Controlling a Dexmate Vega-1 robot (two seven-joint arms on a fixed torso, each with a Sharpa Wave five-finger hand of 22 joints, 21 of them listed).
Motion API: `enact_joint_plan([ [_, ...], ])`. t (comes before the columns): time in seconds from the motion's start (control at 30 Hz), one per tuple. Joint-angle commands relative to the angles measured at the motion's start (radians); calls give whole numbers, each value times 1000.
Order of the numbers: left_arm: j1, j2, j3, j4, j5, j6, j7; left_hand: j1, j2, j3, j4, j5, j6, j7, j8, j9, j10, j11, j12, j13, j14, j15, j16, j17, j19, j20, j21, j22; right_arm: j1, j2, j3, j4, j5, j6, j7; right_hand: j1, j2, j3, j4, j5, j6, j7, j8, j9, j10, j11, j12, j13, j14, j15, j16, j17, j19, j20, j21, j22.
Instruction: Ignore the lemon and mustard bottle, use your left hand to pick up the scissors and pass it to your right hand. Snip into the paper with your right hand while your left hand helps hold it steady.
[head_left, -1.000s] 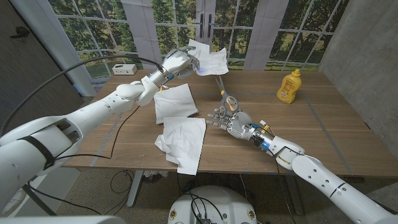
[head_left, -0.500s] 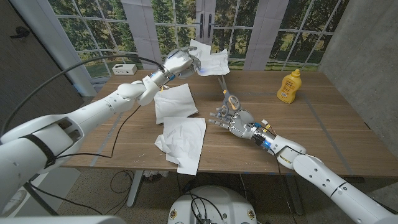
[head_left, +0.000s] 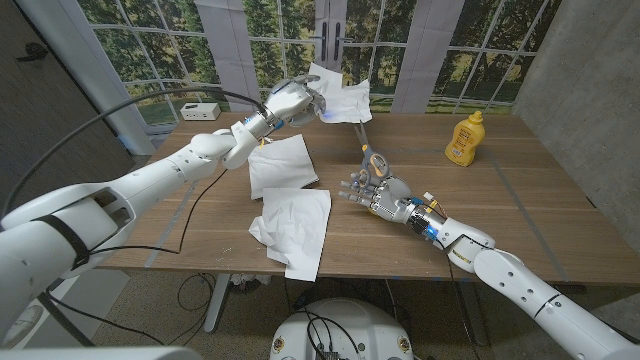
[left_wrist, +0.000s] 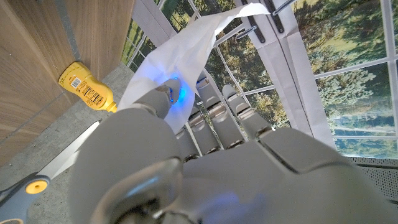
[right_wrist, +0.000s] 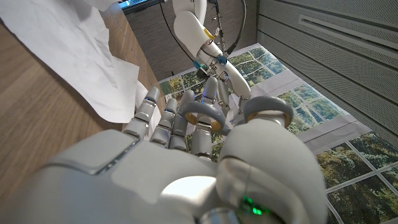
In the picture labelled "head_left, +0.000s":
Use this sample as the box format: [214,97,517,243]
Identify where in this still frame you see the white paper sheet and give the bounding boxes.
[248,133,320,200]
[307,62,374,125]
[248,187,333,283]

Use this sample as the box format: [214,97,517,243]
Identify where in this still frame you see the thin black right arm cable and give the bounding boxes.
[444,253,482,360]

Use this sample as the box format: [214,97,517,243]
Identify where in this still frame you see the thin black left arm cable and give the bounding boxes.
[44,168,229,347]

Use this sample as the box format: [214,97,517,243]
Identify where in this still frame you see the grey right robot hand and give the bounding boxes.
[338,172,427,228]

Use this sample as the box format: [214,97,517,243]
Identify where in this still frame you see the white backdrop frame post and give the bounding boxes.
[14,0,157,156]

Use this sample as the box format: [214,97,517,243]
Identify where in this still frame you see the grey table leg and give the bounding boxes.
[457,280,490,347]

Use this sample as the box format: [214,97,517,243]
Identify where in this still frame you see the grey and orange scissors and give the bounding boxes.
[353,121,392,190]

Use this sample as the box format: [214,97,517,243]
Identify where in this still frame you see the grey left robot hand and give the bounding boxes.
[261,74,327,129]

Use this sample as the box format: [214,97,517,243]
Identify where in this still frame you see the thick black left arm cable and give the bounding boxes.
[0,87,267,347]

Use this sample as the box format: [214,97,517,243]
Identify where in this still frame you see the white table leg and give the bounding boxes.
[203,273,232,335]

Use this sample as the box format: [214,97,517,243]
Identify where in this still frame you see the yellow mustard bottle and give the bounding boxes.
[444,110,487,168]

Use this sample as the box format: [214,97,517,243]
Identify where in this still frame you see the black floor cable loop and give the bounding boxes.
[176,272,217,313]

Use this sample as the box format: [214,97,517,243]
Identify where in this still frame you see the creased white paper sheet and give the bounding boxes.
[248,187,333,283]

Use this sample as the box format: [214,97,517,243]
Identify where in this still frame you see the white robot torso base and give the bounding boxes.
[269,298,415,360]

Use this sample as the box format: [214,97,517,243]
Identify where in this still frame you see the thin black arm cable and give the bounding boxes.
[444,253,482,360]
[44,168,229,347]

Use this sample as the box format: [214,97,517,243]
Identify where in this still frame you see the printed forest window backdrop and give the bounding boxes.
[77,0,564,127]

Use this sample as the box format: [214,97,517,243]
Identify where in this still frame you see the flat white paper sheet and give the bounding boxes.
[248,133,320,200]

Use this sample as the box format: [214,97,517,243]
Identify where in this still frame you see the white power socket box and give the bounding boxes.
[179,102,222,122]

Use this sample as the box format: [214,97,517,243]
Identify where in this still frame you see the white sneaker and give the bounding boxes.
[2,303,45,347]

